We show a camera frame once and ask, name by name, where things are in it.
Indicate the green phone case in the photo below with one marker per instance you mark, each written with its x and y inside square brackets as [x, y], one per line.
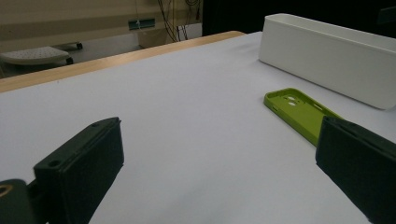
[300, 113]

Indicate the white perforated wheeled platform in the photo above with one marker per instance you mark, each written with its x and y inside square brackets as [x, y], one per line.
[34, 55]

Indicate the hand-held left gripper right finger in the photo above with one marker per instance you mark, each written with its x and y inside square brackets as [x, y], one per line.
[358, 168]

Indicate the grey wheeled stand base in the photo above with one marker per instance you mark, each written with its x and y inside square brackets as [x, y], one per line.
[70, 45]

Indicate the white rectangular storage box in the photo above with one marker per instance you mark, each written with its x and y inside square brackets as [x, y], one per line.
[327, 62]

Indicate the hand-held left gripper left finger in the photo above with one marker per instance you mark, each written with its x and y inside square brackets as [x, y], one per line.
[81, 168]

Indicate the green wall strip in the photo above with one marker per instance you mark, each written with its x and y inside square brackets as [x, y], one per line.
[141, 24]

